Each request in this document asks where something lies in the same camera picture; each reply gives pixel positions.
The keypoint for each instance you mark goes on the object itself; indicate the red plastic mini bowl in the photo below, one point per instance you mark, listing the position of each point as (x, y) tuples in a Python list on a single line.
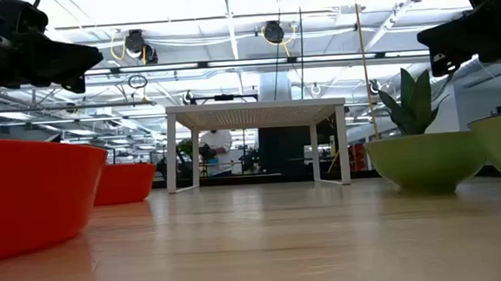
[(127, 183), (32, 197)]

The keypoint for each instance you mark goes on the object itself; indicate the person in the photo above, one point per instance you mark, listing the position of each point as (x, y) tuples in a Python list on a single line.
[(218, 144)]

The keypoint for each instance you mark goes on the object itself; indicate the snake plant in white pot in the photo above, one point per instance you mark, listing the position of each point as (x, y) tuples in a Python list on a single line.
[(414, 104)]

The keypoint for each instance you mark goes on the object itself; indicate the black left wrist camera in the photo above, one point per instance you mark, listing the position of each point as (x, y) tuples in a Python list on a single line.
[(25, 12)]

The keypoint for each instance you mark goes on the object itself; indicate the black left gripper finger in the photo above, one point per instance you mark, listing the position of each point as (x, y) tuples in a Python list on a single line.
[(67, 58), (70, 84)]

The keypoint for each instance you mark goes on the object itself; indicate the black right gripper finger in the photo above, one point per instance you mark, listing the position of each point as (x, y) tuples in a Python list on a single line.
[(461, 31), (444, 64)]

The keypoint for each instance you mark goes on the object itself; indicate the white perforated metal rack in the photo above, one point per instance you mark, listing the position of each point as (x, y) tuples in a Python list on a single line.
[(253, 114)]

